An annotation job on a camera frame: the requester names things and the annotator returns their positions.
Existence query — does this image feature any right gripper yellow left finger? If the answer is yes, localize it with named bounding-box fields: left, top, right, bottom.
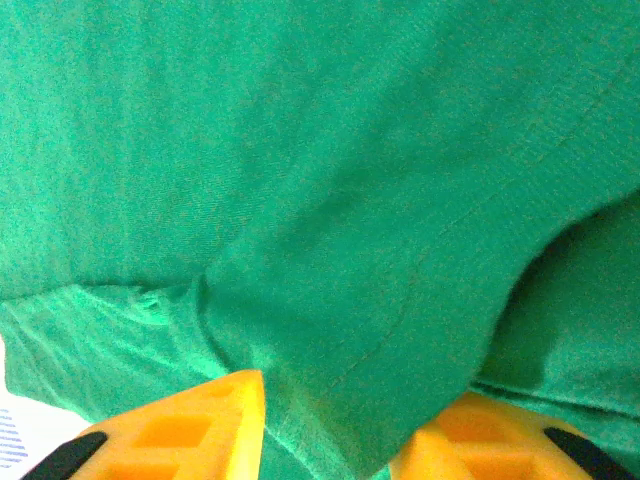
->
left=19, top=369, right=266, bottom=480

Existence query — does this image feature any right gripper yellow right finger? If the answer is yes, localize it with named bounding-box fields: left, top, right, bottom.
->
left=388, top=391, right=637, bottom=480

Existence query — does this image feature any green t-shirt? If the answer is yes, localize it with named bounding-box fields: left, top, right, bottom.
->
left=0, top=0, right=640, bottom=480

